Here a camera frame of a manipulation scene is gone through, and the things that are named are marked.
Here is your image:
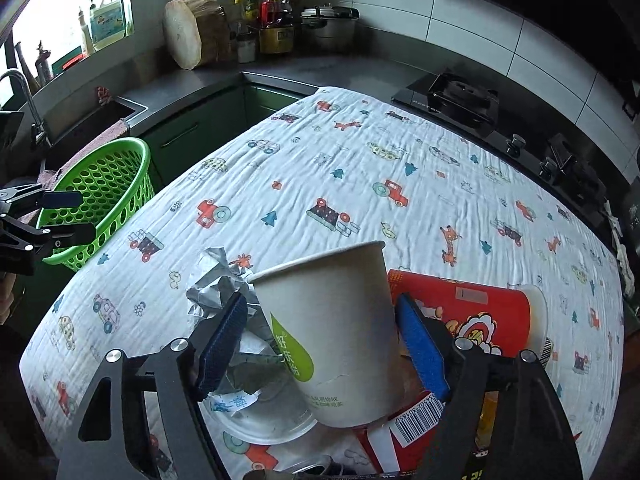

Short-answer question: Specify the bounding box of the red carton box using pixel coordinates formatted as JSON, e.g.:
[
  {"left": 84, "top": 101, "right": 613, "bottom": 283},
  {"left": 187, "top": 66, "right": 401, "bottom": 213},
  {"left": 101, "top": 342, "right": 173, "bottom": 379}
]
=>
[{"left": 357, "top": 389, "right": 451, "bottom": 477}]

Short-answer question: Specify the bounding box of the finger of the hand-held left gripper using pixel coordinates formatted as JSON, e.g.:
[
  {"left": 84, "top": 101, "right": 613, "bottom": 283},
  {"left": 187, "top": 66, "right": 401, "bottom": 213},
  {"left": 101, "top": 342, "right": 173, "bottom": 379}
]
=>
[
  {"left": 0, "top": 184, "right": 84, "bottom": 217},
  {"left": 0, "top": 217, "right": 97, "bottom": 276}
]

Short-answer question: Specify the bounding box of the crumpled silver wrapper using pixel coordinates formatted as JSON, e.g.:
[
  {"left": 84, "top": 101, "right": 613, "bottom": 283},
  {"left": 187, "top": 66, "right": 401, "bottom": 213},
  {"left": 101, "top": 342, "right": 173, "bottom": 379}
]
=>
[{"left": 185, "top": 246, "right": 301, "bottom": 401}]

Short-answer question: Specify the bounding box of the white dish soap bottle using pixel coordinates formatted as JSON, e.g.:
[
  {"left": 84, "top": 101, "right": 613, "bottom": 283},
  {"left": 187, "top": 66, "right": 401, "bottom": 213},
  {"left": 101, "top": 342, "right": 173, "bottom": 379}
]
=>
[{"left": 77, "top": 7, "right": 94, "bottom": 56}]

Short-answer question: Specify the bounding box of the brown towel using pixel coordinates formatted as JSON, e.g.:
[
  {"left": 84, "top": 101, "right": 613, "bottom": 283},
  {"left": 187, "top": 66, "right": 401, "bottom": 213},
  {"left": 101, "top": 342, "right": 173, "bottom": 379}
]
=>
[{"left": 37, "top": 120, "right": 131, "bottom": 196}]

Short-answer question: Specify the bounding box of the detergent jug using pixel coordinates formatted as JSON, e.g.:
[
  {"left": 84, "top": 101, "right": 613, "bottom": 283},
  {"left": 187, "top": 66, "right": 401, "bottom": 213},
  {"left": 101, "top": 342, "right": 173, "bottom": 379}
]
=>
[{"left": 90, "top": 0, "right": 126, "bottom": 51}]

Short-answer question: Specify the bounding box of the dark shiny wrapper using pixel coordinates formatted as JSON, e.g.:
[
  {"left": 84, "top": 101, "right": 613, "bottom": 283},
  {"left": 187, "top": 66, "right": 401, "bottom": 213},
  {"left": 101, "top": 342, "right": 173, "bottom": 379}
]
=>
[{"left": 242, "top": 455, "right": 360, "bottom": 480}]

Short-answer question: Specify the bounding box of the black range hood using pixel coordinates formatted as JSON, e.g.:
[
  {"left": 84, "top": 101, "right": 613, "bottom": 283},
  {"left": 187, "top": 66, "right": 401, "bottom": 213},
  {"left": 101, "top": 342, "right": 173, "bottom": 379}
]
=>
[{"left": 422, "top": 0, "right": 640, "bottom": 181}]

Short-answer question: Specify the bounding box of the green plastic basket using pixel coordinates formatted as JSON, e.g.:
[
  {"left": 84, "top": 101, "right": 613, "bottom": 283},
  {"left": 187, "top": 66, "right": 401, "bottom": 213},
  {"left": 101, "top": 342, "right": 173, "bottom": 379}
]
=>
[{"left": 37, "top": 136, "right": 153, "bottom": 273}]

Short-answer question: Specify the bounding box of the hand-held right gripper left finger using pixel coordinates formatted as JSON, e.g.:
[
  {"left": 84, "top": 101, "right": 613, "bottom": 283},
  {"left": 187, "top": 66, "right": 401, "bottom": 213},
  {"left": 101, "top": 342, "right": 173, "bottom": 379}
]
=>
[{"left": 56, "top": 292, "right": 251, "bottom": 480}]

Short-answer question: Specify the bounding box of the green cabinet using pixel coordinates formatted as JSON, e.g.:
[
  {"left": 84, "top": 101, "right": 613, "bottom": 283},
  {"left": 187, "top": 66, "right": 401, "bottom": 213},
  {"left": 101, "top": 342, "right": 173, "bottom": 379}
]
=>
[{"left": 135, "top": 85, "right": 306, "bottom": 186}]

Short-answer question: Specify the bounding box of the small white jar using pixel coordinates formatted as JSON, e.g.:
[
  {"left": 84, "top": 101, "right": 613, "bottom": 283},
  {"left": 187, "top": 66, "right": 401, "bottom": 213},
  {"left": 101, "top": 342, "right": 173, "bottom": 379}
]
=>
[{"left": 236, "top": 30, "right": 258, "bottom": 63}]

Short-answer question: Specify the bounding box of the steel sink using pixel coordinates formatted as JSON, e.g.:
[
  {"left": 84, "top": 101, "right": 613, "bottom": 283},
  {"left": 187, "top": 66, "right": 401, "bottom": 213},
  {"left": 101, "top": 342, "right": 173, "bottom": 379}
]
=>
[{"left": 40, "top": 96, "right": 148, "bottom": 171}]

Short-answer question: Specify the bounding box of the cooking oil bottle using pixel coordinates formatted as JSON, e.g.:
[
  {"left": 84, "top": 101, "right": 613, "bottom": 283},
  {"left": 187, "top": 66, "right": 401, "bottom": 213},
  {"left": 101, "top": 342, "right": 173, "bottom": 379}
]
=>
[{"left": 259, "top": 0, "right": 295, "bottom": 55}]

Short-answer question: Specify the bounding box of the printed cloth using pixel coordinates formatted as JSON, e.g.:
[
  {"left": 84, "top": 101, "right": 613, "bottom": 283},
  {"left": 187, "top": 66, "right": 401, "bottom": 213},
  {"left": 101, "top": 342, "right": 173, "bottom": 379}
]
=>
[{"left": 19, "top": 86, "right": 626, "bottom": 480}]

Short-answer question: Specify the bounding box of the steel pressure cooker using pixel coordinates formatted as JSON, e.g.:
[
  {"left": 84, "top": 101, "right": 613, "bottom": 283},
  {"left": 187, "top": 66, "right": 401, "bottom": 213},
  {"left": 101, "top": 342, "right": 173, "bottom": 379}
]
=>
[{"left": 300, "top": 4, "right": 360, "bottom": 53}]

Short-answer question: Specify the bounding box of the wooden chopping block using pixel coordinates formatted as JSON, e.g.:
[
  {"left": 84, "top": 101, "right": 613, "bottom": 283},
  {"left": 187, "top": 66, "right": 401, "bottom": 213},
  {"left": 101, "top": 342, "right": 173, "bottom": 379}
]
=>
[{"left": 164, "top": 0, "right": 231, "bottom": 71}]

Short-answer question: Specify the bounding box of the white rag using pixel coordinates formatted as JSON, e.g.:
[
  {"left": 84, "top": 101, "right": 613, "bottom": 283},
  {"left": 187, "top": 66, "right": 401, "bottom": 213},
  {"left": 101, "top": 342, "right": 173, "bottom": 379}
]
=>
[{"left": 602, "top": 200, "right": 636, "bottom": 301}]

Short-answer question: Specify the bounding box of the clear plastic lid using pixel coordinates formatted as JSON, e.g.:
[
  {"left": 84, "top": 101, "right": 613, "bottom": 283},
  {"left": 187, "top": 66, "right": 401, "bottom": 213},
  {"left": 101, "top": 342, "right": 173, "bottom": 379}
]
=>
[{"left": 212, "top": 375, "right": 321, "bottom": 446}]

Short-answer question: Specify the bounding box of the black gas stove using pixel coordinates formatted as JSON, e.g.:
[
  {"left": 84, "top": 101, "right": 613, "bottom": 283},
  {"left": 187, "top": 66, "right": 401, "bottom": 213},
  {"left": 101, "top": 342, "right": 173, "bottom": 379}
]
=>
[{"left": 391, "top": 71, "right": 608, "bottom": 221}]

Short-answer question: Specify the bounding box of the steel faucet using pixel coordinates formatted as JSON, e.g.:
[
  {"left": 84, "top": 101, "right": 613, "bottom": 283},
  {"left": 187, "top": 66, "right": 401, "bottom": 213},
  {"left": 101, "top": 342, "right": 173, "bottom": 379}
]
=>
[{"left": 0, "top": 70, "right": 48, "bottom": 148}]

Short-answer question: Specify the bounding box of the green box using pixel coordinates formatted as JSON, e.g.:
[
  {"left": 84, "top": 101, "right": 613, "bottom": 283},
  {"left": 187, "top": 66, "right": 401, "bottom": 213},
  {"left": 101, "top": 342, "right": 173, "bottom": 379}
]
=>
[{"left": 52, "top": 46, "right": 86, "bottom": 73}]

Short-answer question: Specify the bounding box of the red paper cup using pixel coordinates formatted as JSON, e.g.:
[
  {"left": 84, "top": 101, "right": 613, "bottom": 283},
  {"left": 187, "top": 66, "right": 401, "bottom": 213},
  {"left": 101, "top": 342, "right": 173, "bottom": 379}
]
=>
[{"left": 387, "top": 269, "right": 549, "bottom": 361}]

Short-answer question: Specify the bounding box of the white paper cup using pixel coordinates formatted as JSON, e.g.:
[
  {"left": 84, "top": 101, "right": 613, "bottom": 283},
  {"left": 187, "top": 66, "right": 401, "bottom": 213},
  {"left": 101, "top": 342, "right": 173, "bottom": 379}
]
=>
[{"left": 247, "top": 241, "right": 403, "bottom": 428}]

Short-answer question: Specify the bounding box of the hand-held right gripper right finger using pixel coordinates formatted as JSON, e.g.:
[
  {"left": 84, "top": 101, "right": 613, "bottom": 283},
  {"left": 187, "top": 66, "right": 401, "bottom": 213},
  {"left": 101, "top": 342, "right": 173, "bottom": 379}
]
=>
[{"left": 394, "top": 292, "right": 586, "bottom": 480}]

